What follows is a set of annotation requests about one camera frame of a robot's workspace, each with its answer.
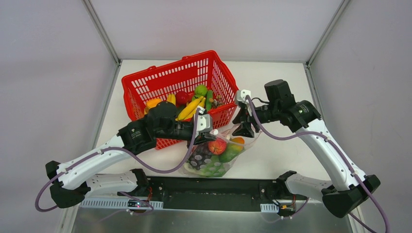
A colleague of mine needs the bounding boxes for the dark red fruit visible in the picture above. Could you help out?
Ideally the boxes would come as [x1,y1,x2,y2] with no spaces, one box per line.
[175,91,189,105]

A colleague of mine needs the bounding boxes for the orange green mango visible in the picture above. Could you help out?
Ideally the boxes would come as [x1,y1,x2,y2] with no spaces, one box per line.
[219,137,245,163]

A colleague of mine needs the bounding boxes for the clear zip top bag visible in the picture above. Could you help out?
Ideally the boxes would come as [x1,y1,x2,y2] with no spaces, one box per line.
[179,124,261,178]

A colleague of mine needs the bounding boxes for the red apple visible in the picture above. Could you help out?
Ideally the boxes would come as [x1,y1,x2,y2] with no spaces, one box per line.
[207,138,227,155]

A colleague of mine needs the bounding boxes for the small brown grape bunch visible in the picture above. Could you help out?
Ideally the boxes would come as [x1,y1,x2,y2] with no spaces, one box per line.
[211,95,224,109]

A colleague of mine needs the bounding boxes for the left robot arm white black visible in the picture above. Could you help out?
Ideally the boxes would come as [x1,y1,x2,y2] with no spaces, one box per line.
[45,101,216,208]

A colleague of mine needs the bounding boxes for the green lettuce head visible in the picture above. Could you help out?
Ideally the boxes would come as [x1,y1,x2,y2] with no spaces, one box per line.
[194,156,231,178]

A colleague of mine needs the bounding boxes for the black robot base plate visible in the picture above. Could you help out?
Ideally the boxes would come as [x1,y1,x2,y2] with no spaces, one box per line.
[129,176,305,212]

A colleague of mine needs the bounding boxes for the light green round fruit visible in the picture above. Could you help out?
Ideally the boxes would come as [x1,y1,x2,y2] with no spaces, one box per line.
[194,84,208,96]

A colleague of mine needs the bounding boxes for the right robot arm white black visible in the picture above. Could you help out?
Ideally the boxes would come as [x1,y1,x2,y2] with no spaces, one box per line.
[233,80,381,218]

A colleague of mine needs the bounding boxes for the orange bell pepper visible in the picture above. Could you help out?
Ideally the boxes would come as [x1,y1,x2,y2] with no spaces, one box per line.
[145,98,162,111]

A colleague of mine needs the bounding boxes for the dark purple grape bunch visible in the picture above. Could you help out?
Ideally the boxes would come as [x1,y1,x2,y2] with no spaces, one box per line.
[187,143,213,170]

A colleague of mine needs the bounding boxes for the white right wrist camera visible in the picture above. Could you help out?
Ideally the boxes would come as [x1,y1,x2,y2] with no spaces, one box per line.
[234,89,251,106]

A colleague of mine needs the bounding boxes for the yellow banana bunch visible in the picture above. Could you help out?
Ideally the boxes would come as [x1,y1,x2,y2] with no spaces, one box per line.
[166,93,176,105]
[176,97,206,121]

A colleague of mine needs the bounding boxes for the red plastic shopping basket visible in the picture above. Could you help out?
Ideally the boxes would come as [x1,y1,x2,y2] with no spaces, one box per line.
[121,50,240,151]

